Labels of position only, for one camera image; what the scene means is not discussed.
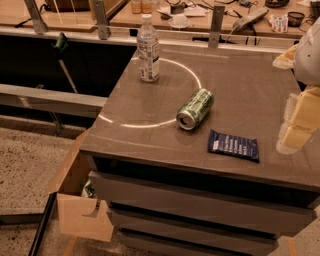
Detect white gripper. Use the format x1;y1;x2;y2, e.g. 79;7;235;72
272;18;320;155

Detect clear plastic water bottle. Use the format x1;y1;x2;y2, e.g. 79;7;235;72
137;14;160;82

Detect white printed mug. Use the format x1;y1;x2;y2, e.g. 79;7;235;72
269;15;288;33

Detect black mesh cup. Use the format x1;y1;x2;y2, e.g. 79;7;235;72
288;11;305;27

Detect dark blue snack packet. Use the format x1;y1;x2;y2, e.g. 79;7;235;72
208;130;259;163

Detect grey power strip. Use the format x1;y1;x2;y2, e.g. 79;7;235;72
232;7;269;32

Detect green soda can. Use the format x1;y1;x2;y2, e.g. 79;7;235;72
176;88;214;131

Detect white bowl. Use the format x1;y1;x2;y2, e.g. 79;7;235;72
169;15;190;29

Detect grey drawer cabinet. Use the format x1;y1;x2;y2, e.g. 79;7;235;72
81;46;320;256

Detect orange jar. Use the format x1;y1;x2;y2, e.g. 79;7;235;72
131;0;142;14

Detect open cardboard box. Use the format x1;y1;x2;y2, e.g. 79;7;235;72
46;131;114;242

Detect green-handled tool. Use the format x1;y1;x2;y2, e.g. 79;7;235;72
53;31;80;95

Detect metal railing frame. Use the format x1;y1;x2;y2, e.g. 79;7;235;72
0;0;302;49

